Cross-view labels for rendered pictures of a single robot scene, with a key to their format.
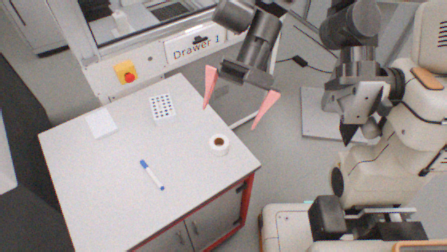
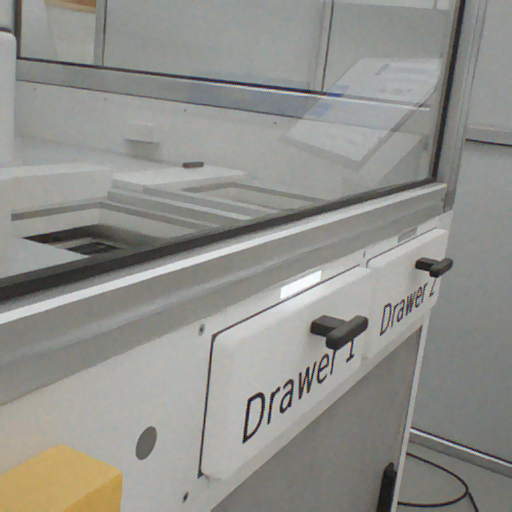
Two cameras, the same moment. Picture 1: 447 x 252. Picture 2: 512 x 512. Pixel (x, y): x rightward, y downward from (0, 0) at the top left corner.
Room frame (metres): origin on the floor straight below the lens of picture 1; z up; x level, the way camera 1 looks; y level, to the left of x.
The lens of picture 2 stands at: (0.51, 0.45, 1.11)
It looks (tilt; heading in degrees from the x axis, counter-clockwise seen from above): 13 degrees down; 331
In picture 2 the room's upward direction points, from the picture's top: 6 degrees clockwise
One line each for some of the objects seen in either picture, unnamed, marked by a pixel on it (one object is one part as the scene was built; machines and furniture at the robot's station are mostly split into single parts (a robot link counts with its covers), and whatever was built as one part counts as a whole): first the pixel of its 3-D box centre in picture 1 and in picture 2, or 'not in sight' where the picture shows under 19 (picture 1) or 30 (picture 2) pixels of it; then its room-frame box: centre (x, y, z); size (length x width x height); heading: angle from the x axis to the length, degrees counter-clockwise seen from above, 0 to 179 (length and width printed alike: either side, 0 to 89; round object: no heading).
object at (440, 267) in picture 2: not in sight; (431, 265); (1.17, -0.16, 0.91); 0.07 x 0.04 x 0.01; 125
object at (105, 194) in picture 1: (162, 192); not in sight; (0.54, 0.29, 0.38); 0.62 x 0.58 x 0.76; 125
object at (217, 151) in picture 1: (219, 144); not in sight; (0.54, 0.02, 0.78); 0.07 x 0.07 x 0.04
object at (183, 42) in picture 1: (195, 42); (302, 355); (1.02, 0.12, 0.87); 0.29 x 0.02 x 0.11; 125
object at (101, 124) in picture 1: (101, 124); not in sight; (0.64, 0.47, 0.77); 0.13 x 0.09 x 0.02; 35
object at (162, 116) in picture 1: (163, 108); not in sight; (0.71, 0.24, 0.78); 0.12 x 0.08 x 0.04; 19
